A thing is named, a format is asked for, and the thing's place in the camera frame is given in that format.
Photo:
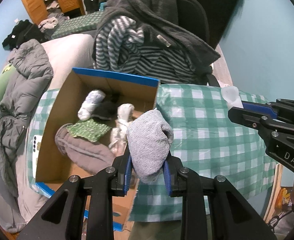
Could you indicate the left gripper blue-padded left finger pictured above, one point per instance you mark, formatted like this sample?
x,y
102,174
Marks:
x,y
105,199

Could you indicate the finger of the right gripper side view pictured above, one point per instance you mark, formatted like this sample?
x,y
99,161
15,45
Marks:
x,y
251,114

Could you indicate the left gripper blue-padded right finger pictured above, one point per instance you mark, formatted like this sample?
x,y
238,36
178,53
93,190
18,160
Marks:
x,y
212,208

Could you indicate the grey fleece mitten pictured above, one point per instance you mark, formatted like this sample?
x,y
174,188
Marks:
x,y
92,157

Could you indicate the light grey knit sock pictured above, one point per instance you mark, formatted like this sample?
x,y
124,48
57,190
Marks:
x,y
149,139

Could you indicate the green checkered tablecloth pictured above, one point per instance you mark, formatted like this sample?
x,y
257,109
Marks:
x,y
204,139

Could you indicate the green sparkly knit cloth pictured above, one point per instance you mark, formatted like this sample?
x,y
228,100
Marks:
x,y
90,130

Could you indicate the black rolled sock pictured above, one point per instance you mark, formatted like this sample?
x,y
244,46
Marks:
x,y
107,109

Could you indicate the white crumpled sock bundle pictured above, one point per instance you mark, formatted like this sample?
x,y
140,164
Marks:
x,y
92,100

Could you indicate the white phone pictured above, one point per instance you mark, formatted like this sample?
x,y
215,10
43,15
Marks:
x,y
36,143

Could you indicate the black office chair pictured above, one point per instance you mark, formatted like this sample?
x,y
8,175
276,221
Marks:
x,y
192,17

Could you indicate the striped grey sweater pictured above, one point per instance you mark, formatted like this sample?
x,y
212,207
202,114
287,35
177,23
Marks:
x,y
119,47

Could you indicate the grey puffer jacket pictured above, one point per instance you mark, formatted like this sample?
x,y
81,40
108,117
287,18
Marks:
x,y
32,76

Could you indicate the dark grey fleece robe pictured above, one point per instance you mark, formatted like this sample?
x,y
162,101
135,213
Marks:
x,y
159,20

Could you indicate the green checkered cushion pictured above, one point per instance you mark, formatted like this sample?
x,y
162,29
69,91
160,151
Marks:
x,y
79,24

